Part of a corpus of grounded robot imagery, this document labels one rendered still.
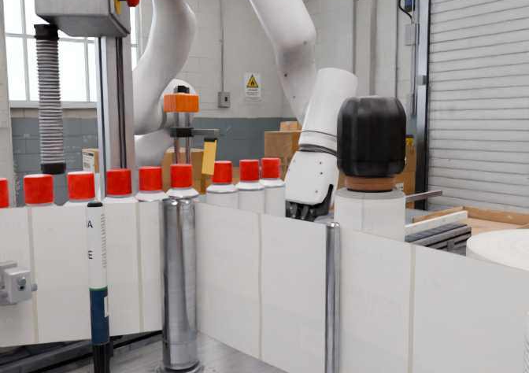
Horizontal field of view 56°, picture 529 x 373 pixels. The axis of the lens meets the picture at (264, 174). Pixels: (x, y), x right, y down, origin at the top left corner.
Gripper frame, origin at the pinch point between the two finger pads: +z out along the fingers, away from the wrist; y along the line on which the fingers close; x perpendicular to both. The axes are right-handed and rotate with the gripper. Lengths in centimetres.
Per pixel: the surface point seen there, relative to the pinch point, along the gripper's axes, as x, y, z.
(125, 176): -37.9, 1.9, -0.4
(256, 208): -14.6, 2.9, -1.6
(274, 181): -11.1, 1.8, -7.0
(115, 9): -45, 0, -21
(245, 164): -17.8, 1.1, -8.1
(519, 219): 88, 5, -22
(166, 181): 149, -297, -24
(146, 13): 187, -512, -232
